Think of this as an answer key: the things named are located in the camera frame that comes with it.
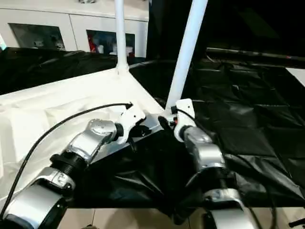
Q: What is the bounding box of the white paper sheet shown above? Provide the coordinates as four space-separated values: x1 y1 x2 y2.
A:
285 67 305 87

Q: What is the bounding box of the black plastic mat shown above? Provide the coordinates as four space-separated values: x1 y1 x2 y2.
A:
0 46 305 226

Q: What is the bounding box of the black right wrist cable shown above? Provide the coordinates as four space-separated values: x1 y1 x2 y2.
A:
173 107 278 229

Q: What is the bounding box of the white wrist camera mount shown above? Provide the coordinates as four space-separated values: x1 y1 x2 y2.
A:
115 104 146 145
170 98 196 141

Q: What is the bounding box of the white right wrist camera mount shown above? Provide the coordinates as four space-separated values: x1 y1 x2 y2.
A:
170 98 196 141

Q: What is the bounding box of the white plastic table top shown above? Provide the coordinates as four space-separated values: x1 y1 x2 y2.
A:
0 66 167 209

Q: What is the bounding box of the white plastic table leg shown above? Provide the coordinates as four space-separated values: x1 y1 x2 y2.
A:
113 0 130 74
165 0 209 116

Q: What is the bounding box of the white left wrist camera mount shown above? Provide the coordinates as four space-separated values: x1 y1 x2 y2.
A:
115 104 146 145

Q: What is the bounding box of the white glass-door cabinet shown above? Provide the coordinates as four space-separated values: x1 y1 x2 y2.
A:
0 0 150 58

